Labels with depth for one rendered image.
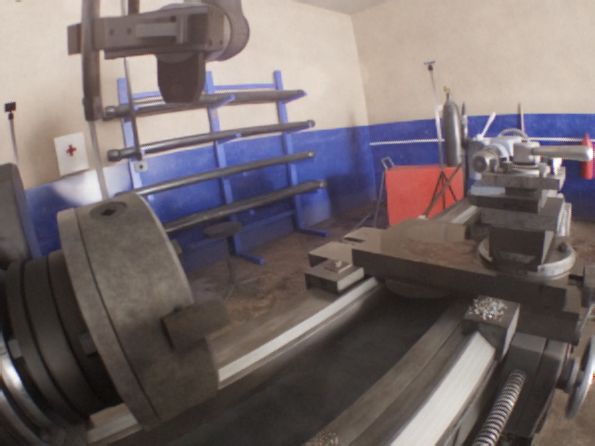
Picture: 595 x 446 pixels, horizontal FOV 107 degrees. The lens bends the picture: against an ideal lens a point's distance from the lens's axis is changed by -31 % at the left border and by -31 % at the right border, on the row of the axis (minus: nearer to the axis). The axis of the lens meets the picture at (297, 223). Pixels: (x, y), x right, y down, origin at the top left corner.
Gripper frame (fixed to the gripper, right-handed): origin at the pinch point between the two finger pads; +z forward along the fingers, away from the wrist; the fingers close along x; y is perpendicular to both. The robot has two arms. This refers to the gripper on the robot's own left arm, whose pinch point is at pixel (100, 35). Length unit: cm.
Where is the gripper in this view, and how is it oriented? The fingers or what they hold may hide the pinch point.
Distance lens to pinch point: 29.2
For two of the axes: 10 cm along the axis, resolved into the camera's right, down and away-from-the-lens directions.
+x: 9.9, 1.2, -0.6
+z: -1.1, 5.2, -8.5
